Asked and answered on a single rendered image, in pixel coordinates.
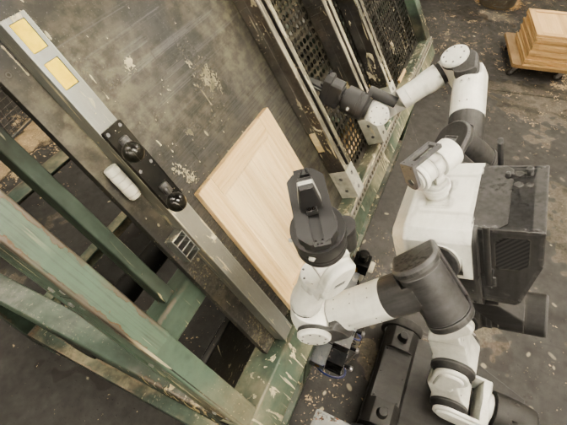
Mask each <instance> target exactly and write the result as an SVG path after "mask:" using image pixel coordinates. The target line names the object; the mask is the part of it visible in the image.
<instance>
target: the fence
mask: <svg viewBox="0 0 567 425"><path fill-rule="evenodd" d="M21 19H25V20H26V21H27V22H28V24H29V25H30V26H31V27H32V28H33V30H34V31H35V32H36V33H37V34H38V36H39V37H40V38H41V39H42V40H43V41H44V42H45V43H46V44H47V47H46V48H45V49H43V50H41V51H39V52H38V53H36V54H34V53H33V52H32V51H31V50H30V49H29V47H28V46H27V45H26V44H25V43H24V42H23V41H22V40H21V39H20V38H19V37H18V36H17V35H16V34H15V32H14V31H13V30H12V29H11V28H10V27H9V25H11V24H14V23H16V22H17V21H19V20H21ZM0 41H1V42H2V43H3V44H4V45H5V46H6V47H7V48H8V49H9V50H10V51H11V52H12V53H13V54H14V56H15V57H16V58H17V59H18V60H19V61H20V62H21V63H22V64H23V65H24V67H25V68H26V69H27V70H28V71H29V72H30V73H31V74H32V75H33V76H34V78H35V79H36V80H37V81H38V82H39V83H40V84H41V85H42V86H43V87H44V89H45V90H46V91H47V92H48V93H49V94H50V95H51V96H52V97H53V99H54V100H55V101H56V102H57V103H58V104H59V105H60V106H61V107H62V108H63V109H64V110H65V111H66V112H67V113H68V114H69V115H70V116H71V117H72V118H73V120H74V121H75V122H76V123H77V124H78V125H79V126H80V127H81V128H82V129H83V131H84V132H85V133H86V134H87V135H88V136H89V137H90V138H91V139H92V140H93V142H94V143H95V144H96V145H97V146H98V147H99V148H100V149H101V150H102V151H103V153H104V154H105V155H106V156H107V157H108V158H109V159H110V160H111V161H112V163H113V164H117V165H118V167H119V168H120V169H121V170H122V171H123V172H124V173H125V174H126V175H127V177H128V178H129V179H130V180H131V181H132V182H133V183H134V184H135V185H136V186H137V188H138V189H139V190H140V191H141V193H142V195H143V196H144V197H145V198H146V199H147V200H148V201H149V202H150V203H151V204H152V206H153V207H154V208H155V209H156V210H157V211H158V212H159V213H160V214H161V216H162V217H163V218H164V219H165V220H166V221H167V222H168V223H169V224H170V225H171V227H172V228H173V229H182V230H183V231H184V233H185V234H186V235H187V236H188V237H189V238H190V239H191V240H192V242H193V243H194V244H195V245H196V246H197V247H198V248H199V249H200V250H199V251H198V253H197V254H198V255H199V256H200V257H201V259H202V260H203V261H204V262H205V263H206V264H207V265H208V266H209V267H210V268H211V270H212V271H213V272H214V273H215V274H216V275H217V276H218V277H219V278H220V280H221V281H222V282H223V283H224V284H225V285H226V286H227V287H228V288H229V289H230V291H231V292H232V293H233V294H234V295H235V296H236V297H237V298H238V299H239V300H240V301H241V303H243V305H245V306H246V307H247V308H248V309H249V310H250V312H251V313H252V314H253V315H254V316H255V317H256V318H257V319H258V320H259V321H260V323H261V324H262V325H263V326H264V327H265V328H266V329H267V330H268V331H269V333H270V334H271V335H272V336H273V337H274V338H275V339H279V340H284V341H285V340H286V338H287V336H288V334H289V332H290V330H291V327H292V325H291V324H290V323H289V321H288V320H287V319H286V318H285V317H284V315H283V314H282V313H281V312H280V311H279V309H278V308H277V307H276V306H275V304H274V303H273V302H272V301H271V300H270V298H269V297H268V296H267V295H266V294H265V293H264V292H263V291H262V290H261V288H260V287H259V286H258V285H257V284H256V282H255V281H254V280H253V279H252V278H251V276H250V275H249V274H248V273H247V272H246V270H245V269H244V268H243V267H242V266H241V264H240V263H239V262H238V261H237V260H236V259H235V258H234V257H233V256H232V254H231V253H230V252H229V251H228V250H227V248H226V247H225V246H224V245H223V244H222V242H221V241H220V240H219V239H218V237H217V236H216V235H215V234H214V233H213V231H212V230H211V229H210V228H209V227H208V226H207V225H206V224H205V223H204V222H203V220H202V219H201V218H200V217H199V216H198V214H197V213H196V212H195V211H194V209H193V208H192V207H191V206H190V205H189V203H187V204H186V207H185V208H184V209H183V210H182V211H180V212H173V211H171V210H170V209H167V208H166V207H165V206H164V205H163V204H162V202H161V201H160V200H159V199H158V198H157V197H156V196H155V195H154V193H153V192H152V191H151V190H150V189H149V188H148V187H147V186H146V185H145V184H144V183H143V182H142V181H141V180H140V179H139V177H138V176H137V175H136V174H135V173H134V172H133V171H132V169H131V168H130V167H129V166H128V165H127V164H126V163H125V162H124V160H123V159H122V158H121V157H120V156H119V155H118V154H117V152H116V151H115V150H114V149H113V148H112V147H111V146H110V144H109V143H108V142H107V141H106V140H105V139H104V138H103V137H102V136H101V133H102V132H104V131H105V130H106V129H107V128H108V127H109V126H111V125H112V124H113V123H114V122H115V121H117V119H116V118H115V117H114V116H113V114H112V113H111V112H110V111H109V110H108V108H107V107H106V106H105V105H104V104H103V102H102V101H101V100H100V99H99V97H98V96H97V95H96V94H95V93H94V91H93V90H92V89H91V88H90V87H89V86H88V84H86V82H85V81H84V80H83V79H82V78H81V77H80V76H79V74H78V73H77V72H76V71H75V70H74V68H73V67H72V66H71V65H70V63H69V62H68V61H67V60H66V59H65V57H64V56H63V55H62V54H61V53H60V51H59V50H58V49H57V48H56V47H55V46H54V45H53V44H52V43H51V41H50V40H49V39H48V38H47V37H46V35H45V34H44V33H43V32H42V31H41V29H40V28H39V27H38V26H37V25H36V23H35V22H34V21H33V20H32V19H31V17H30V16H29V15H28V14H27V13H26V12H25V11H24V10H22V11H20V12H18V13H16V14H14V15H12V16H10V17H8V18H6V19H4V20H3V21H1V22H0ZM55 57H58V59H59V60H60V61H61V62H62V63H63V65H64V66H65V67H66V68H67V69H68V70H69V72H70V73H71V74H72V75H73V76H74V77H75V78H76V79H77V80H78V82H77V83H76V84H74V86H72V87H71V88H69V89H68V90H65V88H63V86H62V85H61V84H60V83H59V82H58V81H57V80H56V78H55V77H54V76H53V75H52V74H51V73H50V72H49V70H48V69H47V68H46V67H45V66H44V65H45V64H46V63H48V62H49V61H51V60H52V59H54V58H55Z"/></svg>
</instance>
